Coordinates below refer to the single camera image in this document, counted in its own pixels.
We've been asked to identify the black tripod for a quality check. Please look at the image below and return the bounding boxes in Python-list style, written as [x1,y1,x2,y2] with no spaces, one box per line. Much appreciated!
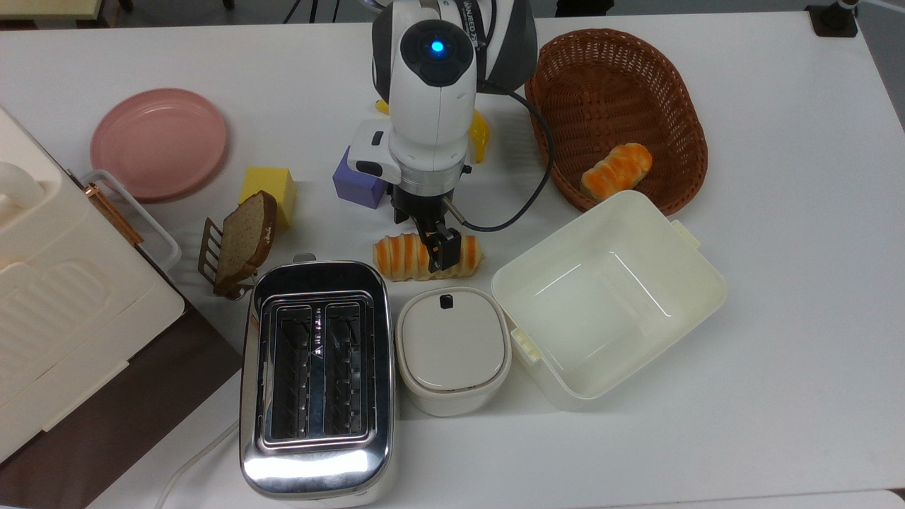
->
[283,0,341,24]

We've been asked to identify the white drawer handle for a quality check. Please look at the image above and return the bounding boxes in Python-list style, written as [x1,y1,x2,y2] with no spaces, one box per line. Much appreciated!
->
[80,169,182,275]

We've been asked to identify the small white lidded bin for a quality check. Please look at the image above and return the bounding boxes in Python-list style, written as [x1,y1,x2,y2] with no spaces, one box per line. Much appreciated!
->
[395,286,513,418]

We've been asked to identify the beige side table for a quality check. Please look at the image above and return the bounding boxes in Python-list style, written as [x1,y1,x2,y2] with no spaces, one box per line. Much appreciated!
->
[0,0,105,21]

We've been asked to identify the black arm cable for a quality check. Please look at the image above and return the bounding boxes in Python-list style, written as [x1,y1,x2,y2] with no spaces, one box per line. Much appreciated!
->
[442,79,554,233]

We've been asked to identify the pink round plate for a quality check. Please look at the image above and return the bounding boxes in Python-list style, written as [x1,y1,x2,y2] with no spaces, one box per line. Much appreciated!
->
[90,88,228,202]

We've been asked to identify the brown toast rack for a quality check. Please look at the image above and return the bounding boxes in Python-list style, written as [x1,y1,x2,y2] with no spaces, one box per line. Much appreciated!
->
[197,217,259,301]

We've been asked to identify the copper bar handle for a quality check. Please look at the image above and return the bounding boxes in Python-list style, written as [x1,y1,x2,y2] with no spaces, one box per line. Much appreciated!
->
[85,182,144,246]

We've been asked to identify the small orange striped bread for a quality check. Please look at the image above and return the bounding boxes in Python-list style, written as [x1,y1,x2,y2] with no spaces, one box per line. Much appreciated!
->
[580,143,653,201]

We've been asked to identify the black camera stand clamp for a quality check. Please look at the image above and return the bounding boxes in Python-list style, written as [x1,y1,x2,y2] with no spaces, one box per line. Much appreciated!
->
[806,0,860,38]

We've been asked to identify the yellow foam cube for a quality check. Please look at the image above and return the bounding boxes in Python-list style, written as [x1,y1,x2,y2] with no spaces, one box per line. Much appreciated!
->
[238,166,298,228]

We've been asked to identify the brown bread slice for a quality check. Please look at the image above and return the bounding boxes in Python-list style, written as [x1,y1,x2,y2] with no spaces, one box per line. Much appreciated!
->
[213,190,279,296]

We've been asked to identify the chrome two-slot toaster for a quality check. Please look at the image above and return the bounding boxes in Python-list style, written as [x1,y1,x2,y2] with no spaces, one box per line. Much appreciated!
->
[238,253,397,508]

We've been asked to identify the white open plastic container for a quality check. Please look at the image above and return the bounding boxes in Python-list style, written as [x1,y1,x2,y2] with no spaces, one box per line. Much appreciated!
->
[491,189,728,412]

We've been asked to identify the purple foam cube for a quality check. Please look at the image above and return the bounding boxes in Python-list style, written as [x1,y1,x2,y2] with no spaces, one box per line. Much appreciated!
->
[332,147,388,210]

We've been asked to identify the white toaster cable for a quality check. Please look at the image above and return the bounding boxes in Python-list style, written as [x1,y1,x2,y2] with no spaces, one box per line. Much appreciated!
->
[154,419,241,509]

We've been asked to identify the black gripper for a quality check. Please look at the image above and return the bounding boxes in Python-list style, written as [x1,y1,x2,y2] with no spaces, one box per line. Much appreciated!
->
[391,185,462,274]

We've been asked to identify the long orange striped bread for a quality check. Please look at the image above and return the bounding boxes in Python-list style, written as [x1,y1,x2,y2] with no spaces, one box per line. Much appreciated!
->
[373,232,486,282]

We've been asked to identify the black base block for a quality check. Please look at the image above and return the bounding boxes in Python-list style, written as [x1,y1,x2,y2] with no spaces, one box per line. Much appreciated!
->
[555,0,614,18]

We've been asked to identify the yellow banana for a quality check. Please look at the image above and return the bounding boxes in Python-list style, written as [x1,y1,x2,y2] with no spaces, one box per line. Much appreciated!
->
[375,99,491,165]

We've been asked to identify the brown wicker basket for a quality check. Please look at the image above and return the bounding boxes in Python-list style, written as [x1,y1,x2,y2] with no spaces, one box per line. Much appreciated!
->
[524,28,709,217]

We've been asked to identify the dark brown drawer base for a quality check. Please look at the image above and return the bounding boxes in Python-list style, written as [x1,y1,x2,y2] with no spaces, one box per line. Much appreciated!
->
[0,300,245,509]

